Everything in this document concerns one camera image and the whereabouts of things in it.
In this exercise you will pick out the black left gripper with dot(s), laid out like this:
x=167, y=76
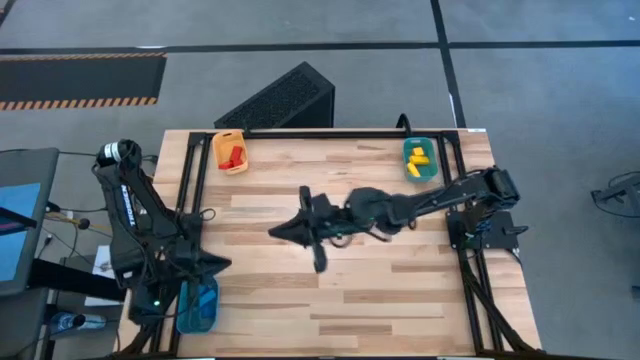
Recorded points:
x=182, y=262

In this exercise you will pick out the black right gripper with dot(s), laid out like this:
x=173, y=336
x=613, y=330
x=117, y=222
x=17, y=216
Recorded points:
x=325, y=220

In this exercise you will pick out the long blue foam block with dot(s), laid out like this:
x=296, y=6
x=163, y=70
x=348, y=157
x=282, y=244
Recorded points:
x=208, y=299

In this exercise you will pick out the small red foam block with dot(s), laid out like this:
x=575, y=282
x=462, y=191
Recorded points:
x=226, y=165

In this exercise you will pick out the long red foam block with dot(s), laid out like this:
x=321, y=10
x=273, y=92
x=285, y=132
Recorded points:
x=236, y=153

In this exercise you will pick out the long yellow foam block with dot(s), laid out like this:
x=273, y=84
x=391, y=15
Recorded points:
x=420, y=160
x=413, y=170

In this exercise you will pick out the small yellow foam block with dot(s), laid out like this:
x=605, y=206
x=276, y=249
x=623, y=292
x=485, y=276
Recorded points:
x=418, y=151

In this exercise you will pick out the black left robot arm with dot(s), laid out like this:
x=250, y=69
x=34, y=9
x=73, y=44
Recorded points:
x=127, y=210

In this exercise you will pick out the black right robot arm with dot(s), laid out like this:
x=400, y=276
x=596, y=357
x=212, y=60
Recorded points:
x=450, y=192

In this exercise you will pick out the blue plastic bin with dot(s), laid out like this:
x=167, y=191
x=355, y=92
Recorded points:
x=192, y=325

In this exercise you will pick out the white paper sheet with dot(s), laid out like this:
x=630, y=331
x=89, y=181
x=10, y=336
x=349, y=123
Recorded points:
x=102, y=260

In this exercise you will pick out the yellow-orange plastic bin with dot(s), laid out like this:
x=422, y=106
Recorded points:
x=222, y=145

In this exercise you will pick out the black perforated case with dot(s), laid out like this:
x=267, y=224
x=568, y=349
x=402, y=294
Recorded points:
x=280, y=100

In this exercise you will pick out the clear water bottle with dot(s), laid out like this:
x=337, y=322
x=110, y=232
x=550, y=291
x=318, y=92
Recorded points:
x=75, y=321

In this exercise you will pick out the teal plastic bin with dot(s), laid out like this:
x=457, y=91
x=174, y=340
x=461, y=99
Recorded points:
x=433, y=172

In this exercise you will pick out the blue-screen monitor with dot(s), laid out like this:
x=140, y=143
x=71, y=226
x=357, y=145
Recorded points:
x=20, y=225

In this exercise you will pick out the hazard-striped black floor ramp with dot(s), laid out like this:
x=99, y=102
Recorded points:
x=80, y=80

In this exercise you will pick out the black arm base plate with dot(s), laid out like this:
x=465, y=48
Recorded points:
x=500, y=235

